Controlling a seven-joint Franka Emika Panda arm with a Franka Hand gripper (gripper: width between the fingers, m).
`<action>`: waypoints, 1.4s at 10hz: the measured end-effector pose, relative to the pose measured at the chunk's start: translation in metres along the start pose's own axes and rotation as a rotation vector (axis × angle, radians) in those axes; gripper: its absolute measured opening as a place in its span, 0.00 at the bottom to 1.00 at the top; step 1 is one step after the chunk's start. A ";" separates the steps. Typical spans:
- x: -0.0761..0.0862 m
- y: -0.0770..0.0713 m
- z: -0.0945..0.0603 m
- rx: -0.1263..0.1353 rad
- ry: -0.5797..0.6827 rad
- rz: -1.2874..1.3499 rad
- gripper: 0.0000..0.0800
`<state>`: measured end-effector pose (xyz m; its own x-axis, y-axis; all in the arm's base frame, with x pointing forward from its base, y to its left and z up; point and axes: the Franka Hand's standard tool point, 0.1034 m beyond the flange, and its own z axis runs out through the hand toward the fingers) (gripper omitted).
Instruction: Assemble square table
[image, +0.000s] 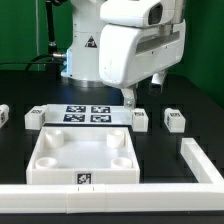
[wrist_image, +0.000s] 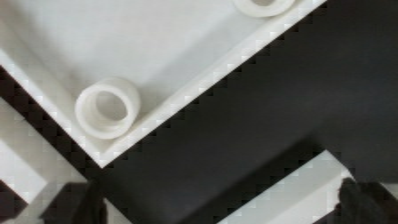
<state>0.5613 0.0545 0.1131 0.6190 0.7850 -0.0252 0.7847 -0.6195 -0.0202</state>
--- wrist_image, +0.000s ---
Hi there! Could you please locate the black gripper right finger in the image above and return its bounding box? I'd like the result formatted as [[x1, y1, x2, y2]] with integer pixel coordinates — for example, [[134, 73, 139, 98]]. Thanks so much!
[[313, 178, 398, 224]]

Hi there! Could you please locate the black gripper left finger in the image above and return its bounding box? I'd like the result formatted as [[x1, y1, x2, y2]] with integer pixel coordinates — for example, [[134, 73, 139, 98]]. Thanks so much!
[[40, 182, 107, 224]]

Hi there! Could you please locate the white square table top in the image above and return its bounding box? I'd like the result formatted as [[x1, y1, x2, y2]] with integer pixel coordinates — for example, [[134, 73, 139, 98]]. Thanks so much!
[[0, 0, 328, 165]]

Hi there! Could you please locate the white L-shaped obstacle fence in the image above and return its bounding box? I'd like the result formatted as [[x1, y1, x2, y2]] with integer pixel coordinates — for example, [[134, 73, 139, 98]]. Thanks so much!
[[0, 98, 358, 224]]

